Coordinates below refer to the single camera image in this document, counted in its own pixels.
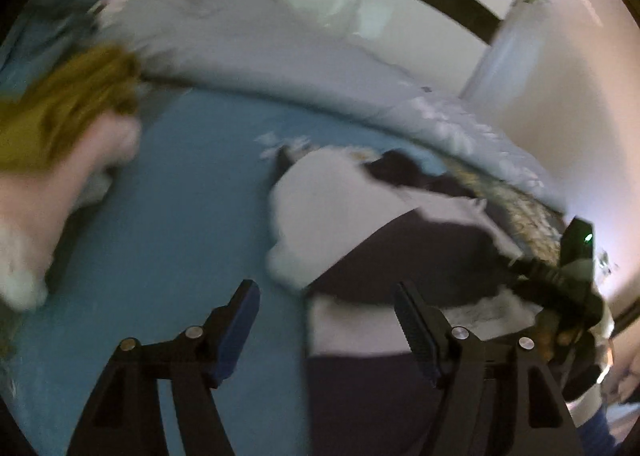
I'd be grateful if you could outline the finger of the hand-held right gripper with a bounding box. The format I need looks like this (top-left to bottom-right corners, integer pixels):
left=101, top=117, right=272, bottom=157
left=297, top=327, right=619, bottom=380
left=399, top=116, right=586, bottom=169
left=504, top=256, right=603, bottom=324

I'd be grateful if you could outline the olive green cloth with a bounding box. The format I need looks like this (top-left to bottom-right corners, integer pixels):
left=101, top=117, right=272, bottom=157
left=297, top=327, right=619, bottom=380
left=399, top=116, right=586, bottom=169
left=0, top=44, right=146, bottom=172

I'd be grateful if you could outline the pale pink cloth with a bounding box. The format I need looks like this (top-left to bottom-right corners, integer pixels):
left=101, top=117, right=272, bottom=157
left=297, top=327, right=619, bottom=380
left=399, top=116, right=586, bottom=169
left=0, top=111, right=142, bottom=309

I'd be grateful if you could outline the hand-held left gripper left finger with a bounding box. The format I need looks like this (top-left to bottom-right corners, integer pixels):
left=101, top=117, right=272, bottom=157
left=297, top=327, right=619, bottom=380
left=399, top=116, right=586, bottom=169
left=67, top=279, right=262, bottom=456

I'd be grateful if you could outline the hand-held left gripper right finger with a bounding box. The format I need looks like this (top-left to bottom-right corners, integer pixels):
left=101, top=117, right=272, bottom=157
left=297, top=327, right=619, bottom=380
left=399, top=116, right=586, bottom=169
left=393, top=280, right=587, bottom=456

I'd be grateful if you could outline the black and white garment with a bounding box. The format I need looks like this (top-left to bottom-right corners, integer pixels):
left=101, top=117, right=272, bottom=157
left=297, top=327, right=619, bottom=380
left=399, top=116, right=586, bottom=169
left=265, top=146, right=566, bottom=456

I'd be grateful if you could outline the blue bed sheet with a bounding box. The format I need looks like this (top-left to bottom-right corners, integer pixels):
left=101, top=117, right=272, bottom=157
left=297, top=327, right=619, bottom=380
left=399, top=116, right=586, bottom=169
left=0, top=86, right=451, bottom=456

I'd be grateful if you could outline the grey quilt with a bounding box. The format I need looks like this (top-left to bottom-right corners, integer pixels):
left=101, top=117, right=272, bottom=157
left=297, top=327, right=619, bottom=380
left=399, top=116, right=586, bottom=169
left=95, top=0, right=568, bottom=212

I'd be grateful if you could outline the yellow patterned blanket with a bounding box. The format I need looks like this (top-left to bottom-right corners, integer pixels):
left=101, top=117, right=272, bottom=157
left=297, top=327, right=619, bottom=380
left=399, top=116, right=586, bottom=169
left=450, top=161, right=573, bottom=269

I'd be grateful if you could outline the light blue cloth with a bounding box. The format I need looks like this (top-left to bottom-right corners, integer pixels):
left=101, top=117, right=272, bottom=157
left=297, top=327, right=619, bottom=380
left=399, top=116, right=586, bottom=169
left=0, top=0, right=136, bottom=102

